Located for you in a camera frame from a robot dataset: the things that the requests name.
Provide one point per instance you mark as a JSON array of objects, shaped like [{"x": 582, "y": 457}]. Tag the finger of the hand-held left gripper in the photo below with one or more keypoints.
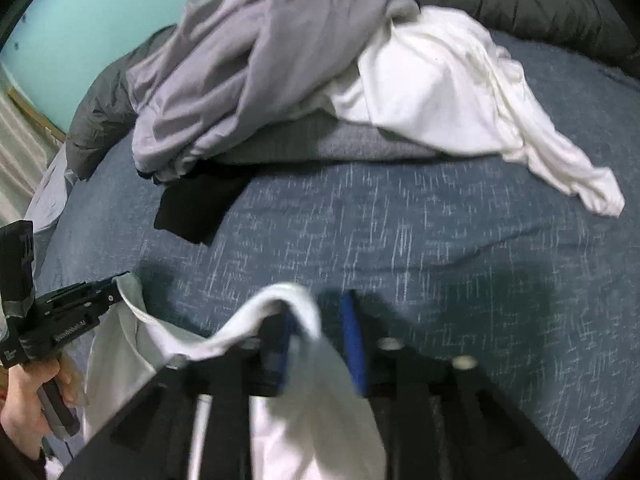
[{"x": 112, "y": 292}]

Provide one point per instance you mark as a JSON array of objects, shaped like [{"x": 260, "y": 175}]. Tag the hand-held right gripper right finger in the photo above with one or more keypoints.
[{"x": 352, "y": 345}]

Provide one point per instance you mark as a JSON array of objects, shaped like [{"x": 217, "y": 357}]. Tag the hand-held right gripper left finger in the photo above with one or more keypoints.
[{"x": 280, "y": 355}]

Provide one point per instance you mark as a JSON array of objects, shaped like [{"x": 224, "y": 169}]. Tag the white printed t-shirt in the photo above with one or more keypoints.
[{"x": 320, "y": 410}]

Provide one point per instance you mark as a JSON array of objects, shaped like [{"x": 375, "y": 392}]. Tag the person's left hand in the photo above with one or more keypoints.
[{"x": 25, "y": 405}]

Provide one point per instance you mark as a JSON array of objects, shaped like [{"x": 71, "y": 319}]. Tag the light grey pillow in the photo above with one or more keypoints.
[{"x": 50, "y": 195}]

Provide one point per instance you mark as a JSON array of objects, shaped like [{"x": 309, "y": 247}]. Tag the crumpled black garment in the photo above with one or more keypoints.
[{"x": 195, "y": 210}]

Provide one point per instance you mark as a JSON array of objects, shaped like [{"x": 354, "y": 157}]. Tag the beige striped curtain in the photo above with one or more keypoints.
[{"x": 17, "y": 160}]

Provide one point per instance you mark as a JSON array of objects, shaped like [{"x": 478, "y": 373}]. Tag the light grey garment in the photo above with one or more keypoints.
[{"x": 225, "y": 70}]

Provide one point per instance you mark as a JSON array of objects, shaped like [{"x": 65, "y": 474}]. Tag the crumpled white garment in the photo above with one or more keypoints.
[{"x": 440, "y": 85}]

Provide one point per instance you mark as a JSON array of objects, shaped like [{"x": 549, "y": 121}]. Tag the wooden frame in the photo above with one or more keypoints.
[{"x": 37, "y": 115}]

